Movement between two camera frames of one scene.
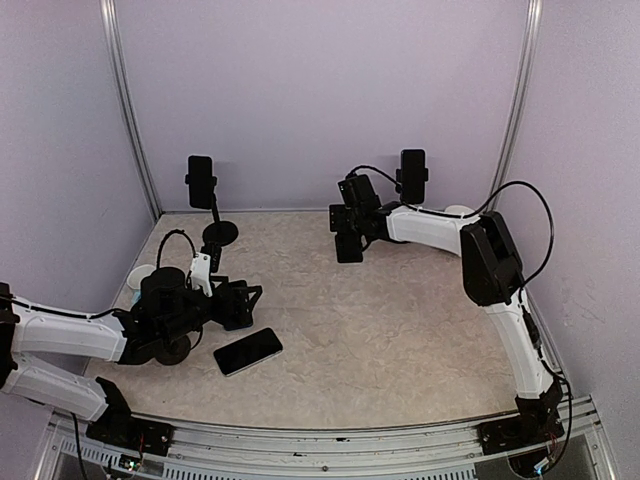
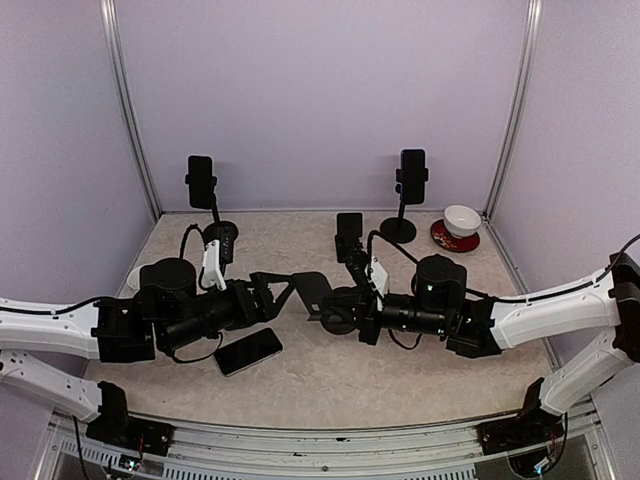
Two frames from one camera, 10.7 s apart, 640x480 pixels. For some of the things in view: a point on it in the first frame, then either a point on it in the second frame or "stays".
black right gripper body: (356, 216) to (370, 331)
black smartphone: (200, 180) stays
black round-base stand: (218, 233) stays
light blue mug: (135, 277) stays
